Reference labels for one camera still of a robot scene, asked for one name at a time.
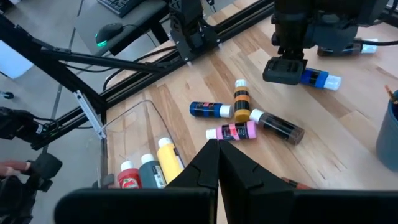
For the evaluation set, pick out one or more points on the large yellow paint bottle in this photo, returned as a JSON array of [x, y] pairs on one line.
[[169, 161]]

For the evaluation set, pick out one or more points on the small dark blue paint bottle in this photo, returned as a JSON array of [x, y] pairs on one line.
[[205, 109]]

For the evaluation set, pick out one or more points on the silver aluminium bar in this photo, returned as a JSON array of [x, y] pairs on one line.
[[90, 115]]

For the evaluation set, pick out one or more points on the blue-grey plastic cup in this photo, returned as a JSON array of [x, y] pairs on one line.
[[388, 133]]

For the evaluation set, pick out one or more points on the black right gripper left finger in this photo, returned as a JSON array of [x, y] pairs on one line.
[[186, 205]]

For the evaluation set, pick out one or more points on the small pink paint bottle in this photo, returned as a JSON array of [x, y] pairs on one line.
[[236, 130]]

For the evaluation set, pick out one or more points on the white paper booklet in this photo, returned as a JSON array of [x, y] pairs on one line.
[[14, 59]]

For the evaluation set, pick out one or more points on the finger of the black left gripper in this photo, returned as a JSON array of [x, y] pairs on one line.
[[284, 71]]

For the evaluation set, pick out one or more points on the clear plastic bin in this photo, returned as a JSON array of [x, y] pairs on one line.
[[130, 130]]

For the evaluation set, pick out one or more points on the black computer mouse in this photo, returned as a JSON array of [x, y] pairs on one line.
[[107, 32]]

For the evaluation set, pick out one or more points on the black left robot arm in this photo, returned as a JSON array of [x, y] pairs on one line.
[[191, 28]]

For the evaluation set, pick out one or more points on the small light blue paint bottle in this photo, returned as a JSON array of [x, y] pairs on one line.
[[317, 77]]

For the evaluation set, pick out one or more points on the grey desk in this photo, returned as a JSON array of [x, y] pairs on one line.
[[140, 28]]

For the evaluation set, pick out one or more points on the person's hand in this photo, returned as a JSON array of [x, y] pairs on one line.
[[12, 168]]

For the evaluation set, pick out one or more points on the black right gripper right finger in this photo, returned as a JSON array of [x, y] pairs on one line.
[[264, 205]]

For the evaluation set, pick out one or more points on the small ochre paint bottle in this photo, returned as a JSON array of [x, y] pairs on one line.
[[242, 102]]

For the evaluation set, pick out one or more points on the black keyboard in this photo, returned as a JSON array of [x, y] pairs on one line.
[[119, 5]]

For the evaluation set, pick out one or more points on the black aluminium frame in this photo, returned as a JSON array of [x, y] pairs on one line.
[[93, 60]]

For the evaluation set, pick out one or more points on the small black paint bottle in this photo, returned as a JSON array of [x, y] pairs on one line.
[[280, 126]]

